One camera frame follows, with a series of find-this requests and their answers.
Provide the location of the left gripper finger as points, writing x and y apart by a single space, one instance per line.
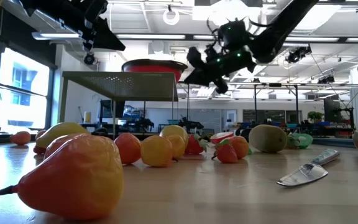
107 39

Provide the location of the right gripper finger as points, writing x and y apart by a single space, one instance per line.
204 77
196 57

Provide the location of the red collapsible bowl grey rim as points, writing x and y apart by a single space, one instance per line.
154 68

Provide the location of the yellow toy lemon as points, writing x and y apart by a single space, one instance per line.
174 130

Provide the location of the toy apple half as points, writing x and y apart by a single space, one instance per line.
221 137

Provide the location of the small orange toy peach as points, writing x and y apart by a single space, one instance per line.
20 137
240 145
40 133
179 146

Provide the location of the green toy pear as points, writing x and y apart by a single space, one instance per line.
249 152

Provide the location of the whole brown toy kiwi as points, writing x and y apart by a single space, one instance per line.
267 138

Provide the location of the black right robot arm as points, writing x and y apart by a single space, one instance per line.
278 28

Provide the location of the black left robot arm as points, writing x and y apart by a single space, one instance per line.
51 12

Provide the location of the black ceiling spotlight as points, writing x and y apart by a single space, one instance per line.
89 59

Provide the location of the pale green perforated metal shelf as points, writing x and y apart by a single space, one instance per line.
120 85

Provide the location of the red toy strawberry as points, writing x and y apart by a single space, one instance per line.
38 150
227 154
193 145

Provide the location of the black monitor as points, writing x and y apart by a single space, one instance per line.
112 109

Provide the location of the yellow canister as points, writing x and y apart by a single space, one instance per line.
87 117

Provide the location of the small orange toy pear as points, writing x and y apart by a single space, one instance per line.
73 177
56 143
155 151

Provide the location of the yellow toy mango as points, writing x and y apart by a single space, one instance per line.
61 130

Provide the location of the green potted plant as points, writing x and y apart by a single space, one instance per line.
315 115

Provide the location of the red-orange toy apple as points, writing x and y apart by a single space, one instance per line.
127 147

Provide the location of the green toy kiwi slice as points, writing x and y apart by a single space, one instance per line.
301 141

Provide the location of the silver toy knife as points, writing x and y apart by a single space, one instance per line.
303 174

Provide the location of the black ceiling camera cluster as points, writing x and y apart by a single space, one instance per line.
297 55

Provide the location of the black gantry frame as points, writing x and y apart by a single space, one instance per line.
296 102

